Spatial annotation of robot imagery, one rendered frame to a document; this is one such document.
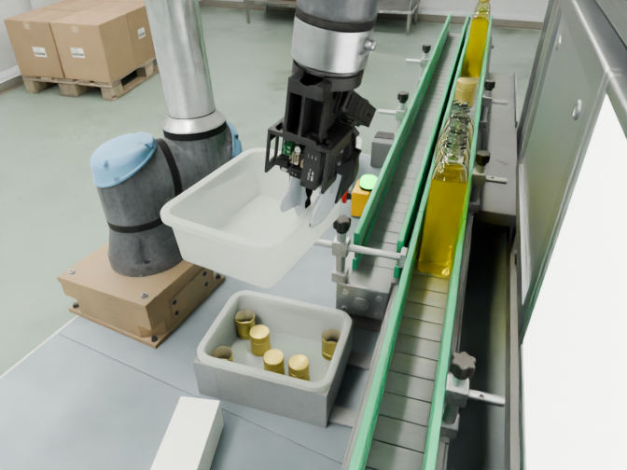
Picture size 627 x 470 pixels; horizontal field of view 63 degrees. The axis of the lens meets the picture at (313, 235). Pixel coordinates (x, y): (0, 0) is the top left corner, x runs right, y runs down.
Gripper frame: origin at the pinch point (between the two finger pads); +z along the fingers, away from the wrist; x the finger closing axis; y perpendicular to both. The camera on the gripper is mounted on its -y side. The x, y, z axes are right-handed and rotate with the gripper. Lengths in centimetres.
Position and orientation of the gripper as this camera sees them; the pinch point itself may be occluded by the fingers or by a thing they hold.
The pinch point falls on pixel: (312, 214)
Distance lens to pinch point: 64.9
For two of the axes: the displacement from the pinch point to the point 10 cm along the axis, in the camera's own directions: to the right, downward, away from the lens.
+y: -4.3, 5.3, -7.3
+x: 8.9, 3.6, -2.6
